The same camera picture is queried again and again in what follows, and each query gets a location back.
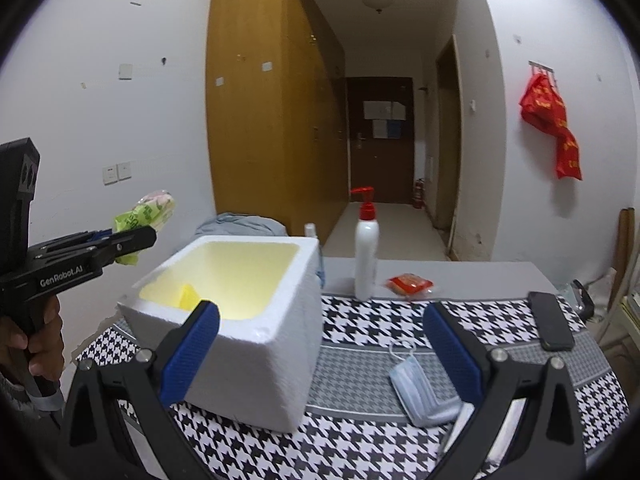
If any person's left hand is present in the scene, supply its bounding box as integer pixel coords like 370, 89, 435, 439
1, 296, 64, 385

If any dark brown door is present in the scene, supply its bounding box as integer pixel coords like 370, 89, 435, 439
347, 76, 416, 204

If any small clear spray bottle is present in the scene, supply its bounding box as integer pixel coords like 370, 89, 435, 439
305, 222, 326, 288

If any houndstooth table cloth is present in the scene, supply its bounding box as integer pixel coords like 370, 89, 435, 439
74, 292, 633, 480

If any side wooden door frame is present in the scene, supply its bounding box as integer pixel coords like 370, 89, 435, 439
434, 36, 462, 259

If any red hanging bag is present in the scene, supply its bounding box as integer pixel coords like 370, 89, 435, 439
520, 70, 582, 181

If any white pump bottle red top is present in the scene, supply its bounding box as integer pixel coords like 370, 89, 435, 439
350, 186, 380, 301

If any blue face mask stack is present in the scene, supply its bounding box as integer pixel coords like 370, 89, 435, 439
388, 344, 462, 428

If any ceiling lamp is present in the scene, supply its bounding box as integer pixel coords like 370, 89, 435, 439
362, 0, 394, 14

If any red fire extinguisher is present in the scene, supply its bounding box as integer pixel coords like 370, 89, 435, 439
412, 179, 424, 209

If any yellow sponge sheet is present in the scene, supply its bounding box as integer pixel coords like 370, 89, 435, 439
138, 283, 202, 311

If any wooden wardrobe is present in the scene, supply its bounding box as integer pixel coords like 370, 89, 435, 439
205, 0, 348, 240

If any grey blue cloth pile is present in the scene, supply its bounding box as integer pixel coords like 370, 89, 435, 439
194, 212, 288, 237

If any red snack packet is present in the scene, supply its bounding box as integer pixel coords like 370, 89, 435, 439
385, 273, 435, 300

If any black smartphone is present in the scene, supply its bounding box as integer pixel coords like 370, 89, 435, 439
527, 292, 575, 352

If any green snack packet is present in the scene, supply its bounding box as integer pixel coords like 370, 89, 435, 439
113, 187, 177, 267

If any white styrofoam box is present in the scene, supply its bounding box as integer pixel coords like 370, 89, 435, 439
117, 235, 323, 434

